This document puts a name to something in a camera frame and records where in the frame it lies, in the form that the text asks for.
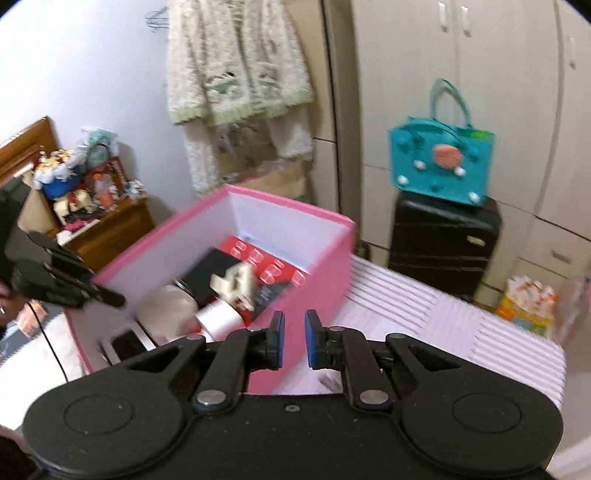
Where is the orange yellow packet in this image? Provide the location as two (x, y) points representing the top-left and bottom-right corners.
(496, 274), (557, 335)

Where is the pile of assorted trinkets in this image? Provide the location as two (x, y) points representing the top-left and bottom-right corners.
(32, 127), (144, 232)

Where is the red packet in box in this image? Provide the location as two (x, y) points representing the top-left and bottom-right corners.
(219, 235), (308, 289)

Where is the striped white tablecloth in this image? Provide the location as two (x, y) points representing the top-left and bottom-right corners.
(249, 256), (566, 411)

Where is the cream hair claw clip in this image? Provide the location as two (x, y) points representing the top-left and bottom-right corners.
(210, 263), (256, 308)

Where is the black rectangular case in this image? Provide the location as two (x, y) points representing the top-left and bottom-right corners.
(178, 249), (241, 310)

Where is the black cable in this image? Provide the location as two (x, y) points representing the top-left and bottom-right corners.
(25, 300), (70, 384)

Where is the cream wardrobe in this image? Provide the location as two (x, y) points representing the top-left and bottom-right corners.
(318, 0), (591, 324)

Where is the black suitcase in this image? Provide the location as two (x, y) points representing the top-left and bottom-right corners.
(387, 191), (502, 303)

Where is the pink storage box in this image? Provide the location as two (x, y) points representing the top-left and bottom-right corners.
(65, 185), (357, 397)

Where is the white device black screen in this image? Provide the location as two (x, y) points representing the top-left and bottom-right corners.
(99, 329), (158, 365)

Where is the wooden nightstand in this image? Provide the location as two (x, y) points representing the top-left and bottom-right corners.
(18, 185), (155, 273)

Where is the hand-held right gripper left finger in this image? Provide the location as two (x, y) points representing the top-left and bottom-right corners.
(124, 310), (286, 413)

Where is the teal felt handbag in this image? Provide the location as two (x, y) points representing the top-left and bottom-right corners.
(388, 78), (497, 206)

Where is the wooden headboard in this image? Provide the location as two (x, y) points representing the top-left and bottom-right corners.
(0, 115), (58, 185)

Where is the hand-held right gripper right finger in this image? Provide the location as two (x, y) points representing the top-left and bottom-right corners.
(305, 309), (462, 411)

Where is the white charger plug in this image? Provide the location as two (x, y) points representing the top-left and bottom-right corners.
(194, 300), (245, 340)

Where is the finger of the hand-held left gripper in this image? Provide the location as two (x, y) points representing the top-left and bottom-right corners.
(28, 232), (126, 308)
(14, 261), (89, 309)

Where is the patterned bed quilt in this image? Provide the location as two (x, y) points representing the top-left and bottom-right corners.
(0, 314), (88, 416)

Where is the fluffy cream green robe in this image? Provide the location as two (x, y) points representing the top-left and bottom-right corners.
(166, 0), (317, 195)

